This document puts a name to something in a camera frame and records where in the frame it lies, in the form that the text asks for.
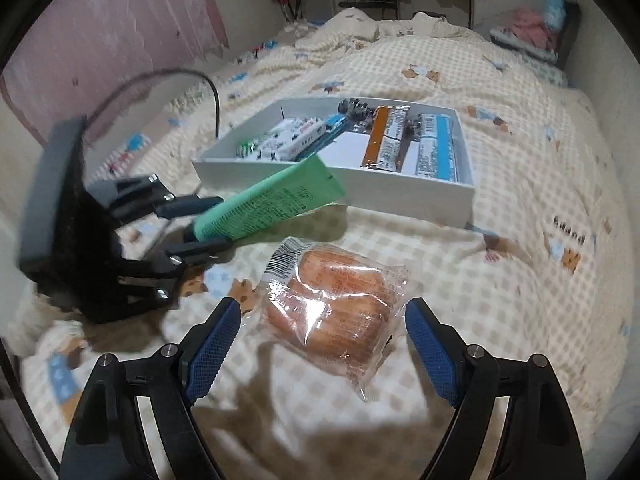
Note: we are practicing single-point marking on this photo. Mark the cartoon print bed sheet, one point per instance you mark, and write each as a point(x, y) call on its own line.
point(150, 135)

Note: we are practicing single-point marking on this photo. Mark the green tube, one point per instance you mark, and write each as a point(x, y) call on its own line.
point(265, 205)

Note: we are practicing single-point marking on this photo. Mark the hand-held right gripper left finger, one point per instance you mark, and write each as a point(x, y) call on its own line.
point(212, 350)

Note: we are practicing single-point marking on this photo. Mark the heart print pillow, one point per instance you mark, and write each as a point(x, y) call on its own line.
point(547, 70)

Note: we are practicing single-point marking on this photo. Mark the pink lace curtain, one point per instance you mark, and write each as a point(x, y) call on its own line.
point(125, 25)

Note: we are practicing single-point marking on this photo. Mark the pink crumpled clothes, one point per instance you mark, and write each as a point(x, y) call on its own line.
point(530, 25)

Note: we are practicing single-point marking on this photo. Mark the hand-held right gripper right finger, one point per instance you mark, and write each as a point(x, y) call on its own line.
point(430, 350)

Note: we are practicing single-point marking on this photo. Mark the bread packet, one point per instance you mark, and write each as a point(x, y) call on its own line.
point(330, 305)

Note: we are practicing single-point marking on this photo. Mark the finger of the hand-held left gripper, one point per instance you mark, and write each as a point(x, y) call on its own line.
point(200, 249)
point(190, 205)

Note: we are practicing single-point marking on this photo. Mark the dark patterned packet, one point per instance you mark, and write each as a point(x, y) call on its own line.
point(355, 108)

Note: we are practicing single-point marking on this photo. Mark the black high-back chair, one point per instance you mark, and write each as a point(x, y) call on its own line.
point(571, 35)

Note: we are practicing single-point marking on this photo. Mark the blue snack packet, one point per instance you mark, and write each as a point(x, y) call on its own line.
point(295, 135)
point(437, 147)

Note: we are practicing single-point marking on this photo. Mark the orange snack packet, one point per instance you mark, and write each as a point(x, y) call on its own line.
point(385, 140)

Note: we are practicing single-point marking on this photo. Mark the white cardboard box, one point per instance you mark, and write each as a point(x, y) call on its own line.
point(400, 200)

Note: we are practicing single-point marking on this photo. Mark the blue bottle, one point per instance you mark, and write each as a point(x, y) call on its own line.
point(555, 7)

